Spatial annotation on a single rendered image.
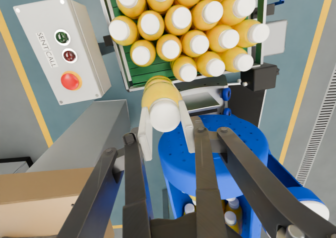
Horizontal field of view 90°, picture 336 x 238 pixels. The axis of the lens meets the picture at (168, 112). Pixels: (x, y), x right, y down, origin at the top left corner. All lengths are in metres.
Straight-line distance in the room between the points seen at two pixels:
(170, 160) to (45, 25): 0.38
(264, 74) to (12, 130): 2.10
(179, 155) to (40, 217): 0.48
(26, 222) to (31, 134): 1.43
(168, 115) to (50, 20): 0.31
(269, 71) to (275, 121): 1.51
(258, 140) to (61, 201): 0.57
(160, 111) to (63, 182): 0.51
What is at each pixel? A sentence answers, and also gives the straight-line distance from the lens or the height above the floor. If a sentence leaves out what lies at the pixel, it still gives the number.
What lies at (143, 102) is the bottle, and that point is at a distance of 0.25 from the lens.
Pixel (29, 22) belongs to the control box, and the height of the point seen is 1.10.
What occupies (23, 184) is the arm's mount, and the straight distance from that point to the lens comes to 0.74.
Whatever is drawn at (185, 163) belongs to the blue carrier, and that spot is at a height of 1.18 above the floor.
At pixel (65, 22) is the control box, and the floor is 1.10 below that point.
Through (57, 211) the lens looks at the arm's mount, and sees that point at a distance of 0.67.
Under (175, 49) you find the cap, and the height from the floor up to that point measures 1.08.
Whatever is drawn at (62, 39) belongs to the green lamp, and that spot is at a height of 1.11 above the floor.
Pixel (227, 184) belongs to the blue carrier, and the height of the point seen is 1.23.
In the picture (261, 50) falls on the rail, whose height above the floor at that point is 0.98.
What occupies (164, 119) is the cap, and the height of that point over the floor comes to 1.29.
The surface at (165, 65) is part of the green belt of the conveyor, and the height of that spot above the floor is 0.90.
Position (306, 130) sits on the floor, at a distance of 2.36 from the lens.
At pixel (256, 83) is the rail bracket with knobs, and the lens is 0.57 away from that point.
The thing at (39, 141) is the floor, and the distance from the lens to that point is 2.12.
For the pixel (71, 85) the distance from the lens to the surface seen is 0.42.
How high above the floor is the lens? 1.48
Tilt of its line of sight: 66 degrees down
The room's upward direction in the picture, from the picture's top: 171 degrees clockwise
